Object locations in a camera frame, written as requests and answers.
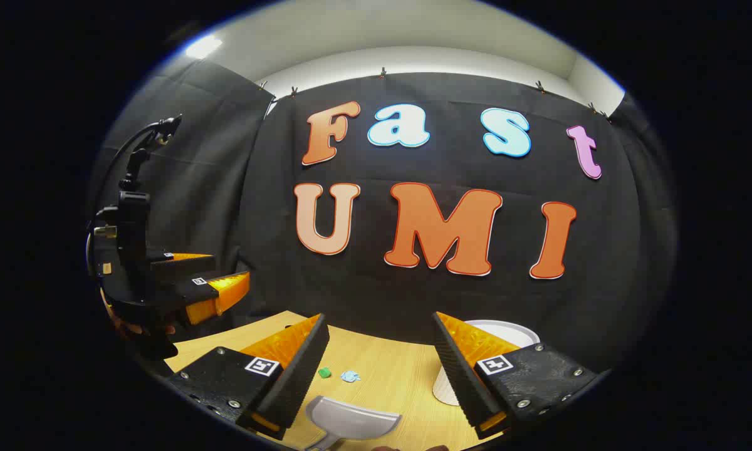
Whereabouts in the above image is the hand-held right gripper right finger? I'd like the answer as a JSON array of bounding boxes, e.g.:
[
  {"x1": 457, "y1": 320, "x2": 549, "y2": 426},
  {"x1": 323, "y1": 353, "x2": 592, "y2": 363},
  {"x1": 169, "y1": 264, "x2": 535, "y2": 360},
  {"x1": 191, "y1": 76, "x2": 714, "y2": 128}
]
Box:
[{"x1": 431, "y1": 311, "x2": 599, "y2": 440}]

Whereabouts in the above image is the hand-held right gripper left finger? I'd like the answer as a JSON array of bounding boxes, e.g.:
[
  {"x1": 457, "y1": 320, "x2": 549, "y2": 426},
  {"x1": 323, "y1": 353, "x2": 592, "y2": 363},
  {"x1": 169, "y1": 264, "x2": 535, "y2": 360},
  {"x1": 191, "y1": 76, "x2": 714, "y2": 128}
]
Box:
[{"x1": 166, "y1": 312, "x2": 332, "y2": 441}]

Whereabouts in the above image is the white ribbed garbage bin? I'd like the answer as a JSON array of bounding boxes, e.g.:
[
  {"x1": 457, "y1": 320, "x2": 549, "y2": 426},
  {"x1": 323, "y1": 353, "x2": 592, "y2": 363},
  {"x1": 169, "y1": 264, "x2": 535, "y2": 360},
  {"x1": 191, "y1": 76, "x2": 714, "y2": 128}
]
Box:
[{"x1": 432, "y1": 319, "x2": 541, "y2": 407}]

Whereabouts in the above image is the grey plastic dustpan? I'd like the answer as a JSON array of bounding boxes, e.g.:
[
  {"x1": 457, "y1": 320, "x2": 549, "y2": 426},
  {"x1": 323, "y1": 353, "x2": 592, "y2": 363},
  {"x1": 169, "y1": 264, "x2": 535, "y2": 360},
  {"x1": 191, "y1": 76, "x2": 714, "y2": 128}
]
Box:
[{"x1": 304, "y1": 396, "x2": 403, "y2": 451}]

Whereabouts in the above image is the wooden desktop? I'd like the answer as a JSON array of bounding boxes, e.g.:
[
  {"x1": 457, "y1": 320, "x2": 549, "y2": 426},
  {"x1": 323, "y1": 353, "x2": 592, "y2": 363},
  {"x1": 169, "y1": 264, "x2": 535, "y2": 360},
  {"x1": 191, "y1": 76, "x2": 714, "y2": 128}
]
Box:
[{"x1": 163, "y1": 310, "x2": 514, "y2": 451}]

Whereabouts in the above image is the ceiling light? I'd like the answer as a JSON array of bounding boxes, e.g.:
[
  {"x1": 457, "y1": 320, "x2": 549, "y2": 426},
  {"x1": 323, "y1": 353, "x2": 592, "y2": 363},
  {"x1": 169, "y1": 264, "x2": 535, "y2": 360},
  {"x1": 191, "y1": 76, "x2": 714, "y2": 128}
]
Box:
[{"x1": 185, "y1": 34, "x2": 223, "y2": 60}]

